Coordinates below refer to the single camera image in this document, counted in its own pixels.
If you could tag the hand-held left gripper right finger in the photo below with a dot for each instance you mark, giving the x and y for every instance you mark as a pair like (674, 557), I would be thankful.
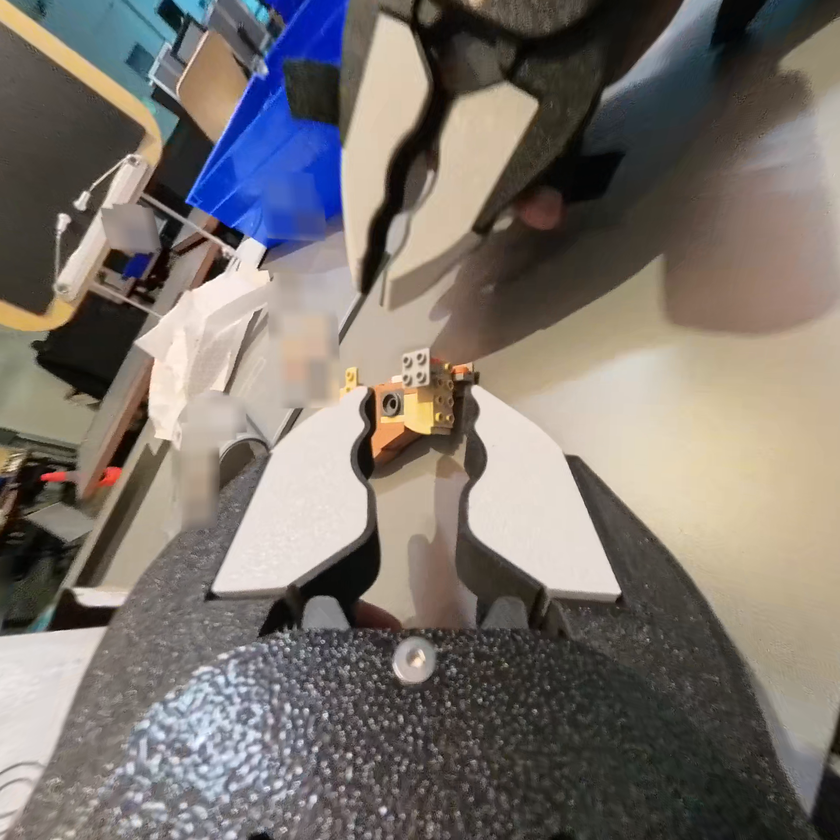
(538, 518)

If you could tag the person's right hand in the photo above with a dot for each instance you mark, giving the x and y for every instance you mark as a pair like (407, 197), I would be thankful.
(541, 210)

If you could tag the person's left hand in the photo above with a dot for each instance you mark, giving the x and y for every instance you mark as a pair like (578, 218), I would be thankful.
(377, 617)

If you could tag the crumpled white paper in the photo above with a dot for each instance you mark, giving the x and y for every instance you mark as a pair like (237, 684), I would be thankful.
(197, 341)

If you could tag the orange and yellow brick model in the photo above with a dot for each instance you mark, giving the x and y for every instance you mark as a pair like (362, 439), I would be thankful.
(426, 407)

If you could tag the grey square brick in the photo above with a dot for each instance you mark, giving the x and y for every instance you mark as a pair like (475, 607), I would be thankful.
(417, 367)

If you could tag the grey instruction booklet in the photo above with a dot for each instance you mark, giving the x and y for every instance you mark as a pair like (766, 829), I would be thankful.
(249, 387)

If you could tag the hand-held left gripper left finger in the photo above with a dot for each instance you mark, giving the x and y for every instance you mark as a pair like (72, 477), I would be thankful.
(302, 512)

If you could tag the white tube lamp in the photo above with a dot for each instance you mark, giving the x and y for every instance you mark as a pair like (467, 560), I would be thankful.
(98, 229)

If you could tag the black board with tan frame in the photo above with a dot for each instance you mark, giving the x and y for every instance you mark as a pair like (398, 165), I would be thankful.
(59, 164)

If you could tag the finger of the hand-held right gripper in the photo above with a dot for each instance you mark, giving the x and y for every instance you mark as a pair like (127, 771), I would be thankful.
(377, 118)
(472, 151)

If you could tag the blue plastic bin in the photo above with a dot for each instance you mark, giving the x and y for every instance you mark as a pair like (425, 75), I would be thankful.
(275, 164)

